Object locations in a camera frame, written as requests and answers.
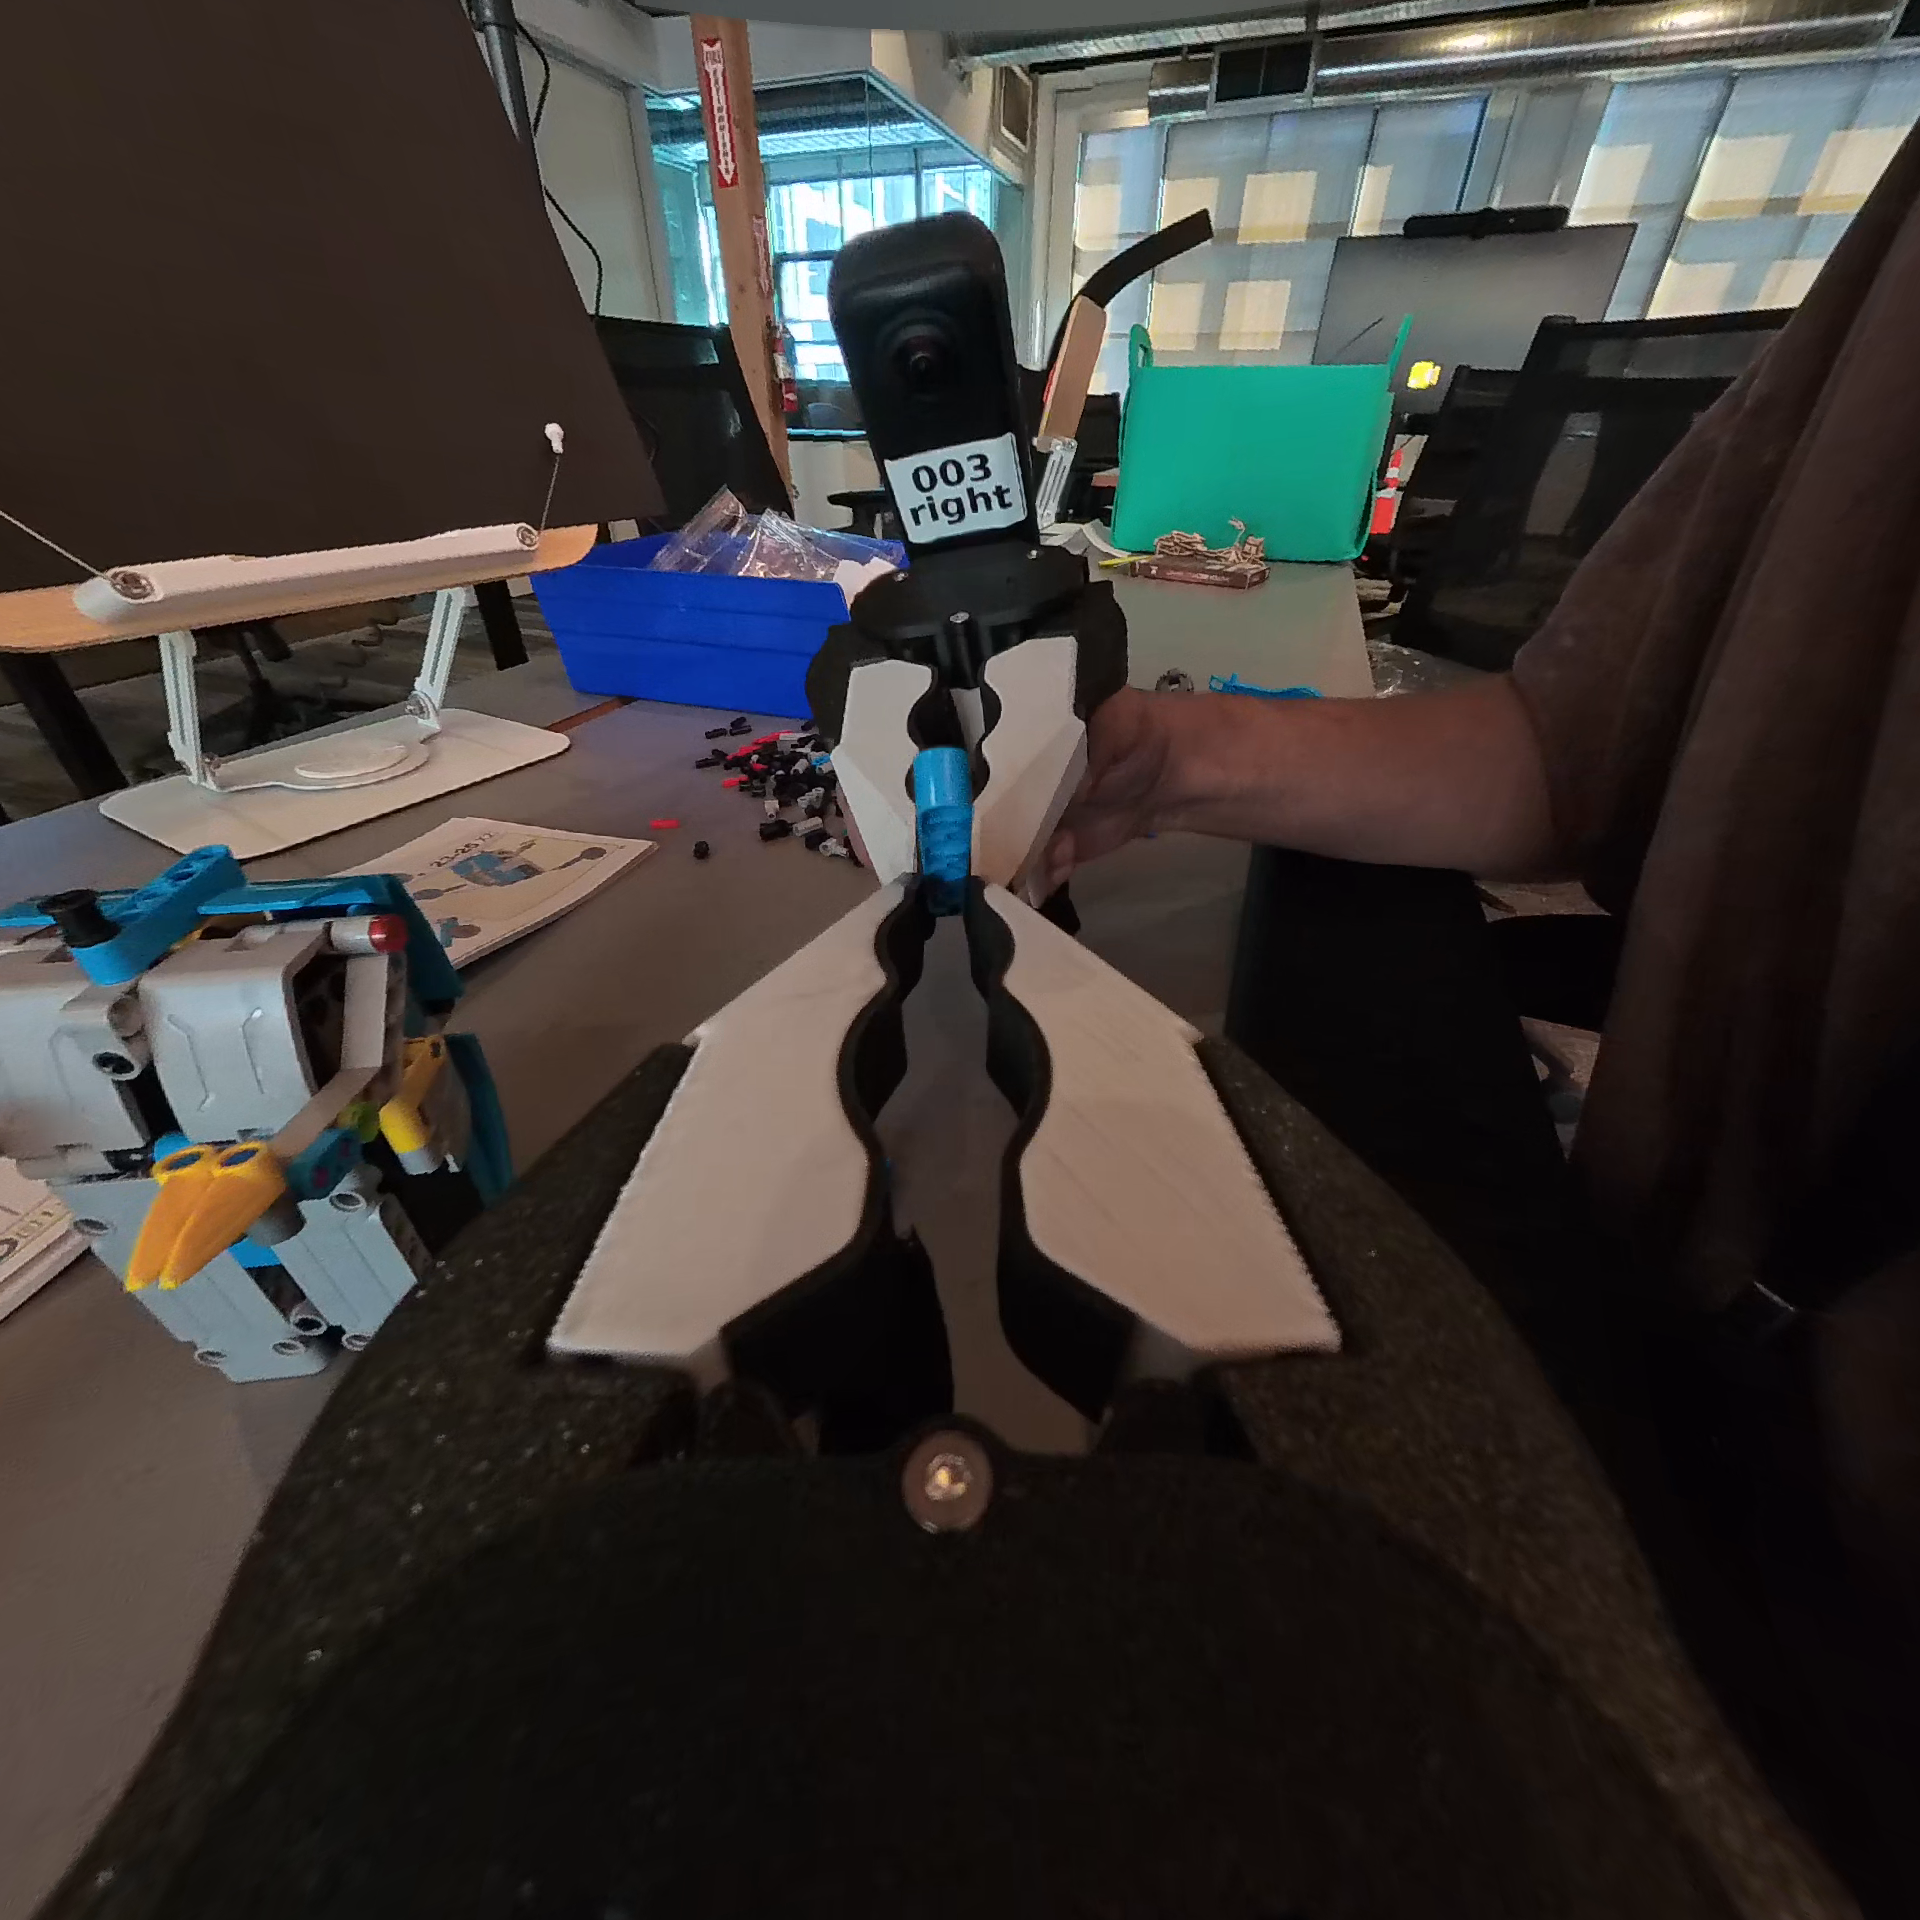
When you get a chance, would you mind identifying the white desk lamp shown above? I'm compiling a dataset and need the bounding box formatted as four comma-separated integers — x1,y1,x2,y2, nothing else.
0,424,575,864

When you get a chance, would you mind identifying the open instruction sheet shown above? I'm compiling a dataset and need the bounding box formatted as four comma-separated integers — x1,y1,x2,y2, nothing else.
0,1155,95,1326

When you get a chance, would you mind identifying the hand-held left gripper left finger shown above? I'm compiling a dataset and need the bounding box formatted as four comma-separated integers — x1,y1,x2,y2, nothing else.
545,880,922,1376

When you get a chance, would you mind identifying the folded instruction booklet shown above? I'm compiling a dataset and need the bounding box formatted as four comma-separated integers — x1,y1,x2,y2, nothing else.
336,817,661,971

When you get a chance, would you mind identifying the teal long holed beam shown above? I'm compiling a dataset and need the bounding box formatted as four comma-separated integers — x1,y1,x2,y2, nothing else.
904,742,980,921

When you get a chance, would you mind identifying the blue grey toy robot model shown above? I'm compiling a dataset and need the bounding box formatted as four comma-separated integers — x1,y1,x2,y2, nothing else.
0,843,521,1386

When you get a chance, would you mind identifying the pile of small building pieces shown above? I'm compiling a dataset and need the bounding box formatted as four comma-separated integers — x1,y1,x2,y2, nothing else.
650,670,1326,875

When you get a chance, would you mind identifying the person's brown clothing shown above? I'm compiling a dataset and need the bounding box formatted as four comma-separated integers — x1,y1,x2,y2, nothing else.
1506,136,1920,1920

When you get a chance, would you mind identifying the black wooden desk lamp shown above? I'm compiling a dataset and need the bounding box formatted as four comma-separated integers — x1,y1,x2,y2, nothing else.
1031,210,1216,530

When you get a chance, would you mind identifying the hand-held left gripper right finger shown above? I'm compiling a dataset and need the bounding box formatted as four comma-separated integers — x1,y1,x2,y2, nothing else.
966,883,1343,1365

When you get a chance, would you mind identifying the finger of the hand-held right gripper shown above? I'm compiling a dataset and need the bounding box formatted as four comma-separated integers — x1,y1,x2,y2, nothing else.
830,662,944,886
966,637,1088,906

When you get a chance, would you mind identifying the teal green bag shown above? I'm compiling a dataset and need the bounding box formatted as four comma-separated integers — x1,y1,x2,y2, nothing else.
1111,316,1417,568

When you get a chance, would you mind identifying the blue storage bin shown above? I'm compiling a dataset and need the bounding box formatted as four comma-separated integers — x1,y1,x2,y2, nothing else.
528,533,914,723

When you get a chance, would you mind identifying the wooden model kit box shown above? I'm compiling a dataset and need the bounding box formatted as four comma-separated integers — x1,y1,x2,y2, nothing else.
1101,517,1272,593

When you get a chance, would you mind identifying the clear plastic bag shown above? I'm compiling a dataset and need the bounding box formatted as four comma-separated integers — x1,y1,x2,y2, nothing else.
645,484,911,590

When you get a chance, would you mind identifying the dark panel board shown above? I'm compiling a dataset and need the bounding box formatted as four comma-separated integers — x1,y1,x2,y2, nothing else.
0,0,671,596

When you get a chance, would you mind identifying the person's right forearm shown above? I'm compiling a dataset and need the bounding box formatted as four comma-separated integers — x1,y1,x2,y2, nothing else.
1140,673,1557,883

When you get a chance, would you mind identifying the person's right hand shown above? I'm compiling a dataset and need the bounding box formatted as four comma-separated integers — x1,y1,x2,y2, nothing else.
1042,689,1190,912

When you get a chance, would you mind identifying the large dark monitor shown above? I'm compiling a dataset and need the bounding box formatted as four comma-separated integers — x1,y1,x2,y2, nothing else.
1311,222,1641,373

